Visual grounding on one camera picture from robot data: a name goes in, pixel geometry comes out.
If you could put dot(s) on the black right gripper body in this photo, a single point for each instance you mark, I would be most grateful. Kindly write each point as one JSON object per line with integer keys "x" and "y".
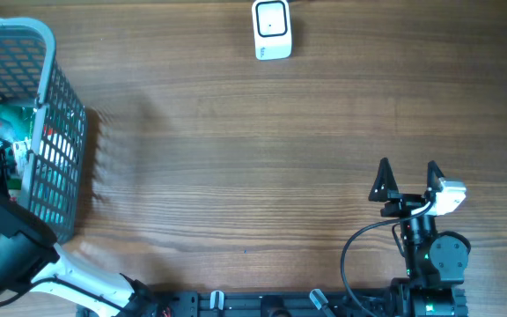
{"x": 402, "y": 204}

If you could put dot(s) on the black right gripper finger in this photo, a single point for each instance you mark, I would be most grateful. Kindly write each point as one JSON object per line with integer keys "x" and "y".
{"x": 384, "y": 188}
{"x": 434, "y": 177}

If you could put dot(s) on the green gloves package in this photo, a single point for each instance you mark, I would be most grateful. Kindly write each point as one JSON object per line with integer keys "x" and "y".
{"x": 16, "y": 126}

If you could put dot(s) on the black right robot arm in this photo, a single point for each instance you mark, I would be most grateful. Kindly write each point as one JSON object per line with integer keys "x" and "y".
{"x": 435, "y": 261}

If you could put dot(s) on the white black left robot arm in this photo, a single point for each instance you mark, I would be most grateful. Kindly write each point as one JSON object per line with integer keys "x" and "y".
{"x": 32, "y": 260}

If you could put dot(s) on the white barcode scanner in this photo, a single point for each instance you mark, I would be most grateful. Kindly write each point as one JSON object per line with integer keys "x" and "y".
{"x": 271, "y": 29}

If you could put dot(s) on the grey plastic basket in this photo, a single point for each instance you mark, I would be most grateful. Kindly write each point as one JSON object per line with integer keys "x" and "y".
{"x": 30, "y": 72}

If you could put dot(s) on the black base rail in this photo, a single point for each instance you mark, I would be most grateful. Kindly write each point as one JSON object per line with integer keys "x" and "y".
{"x": 298, "y": 304}

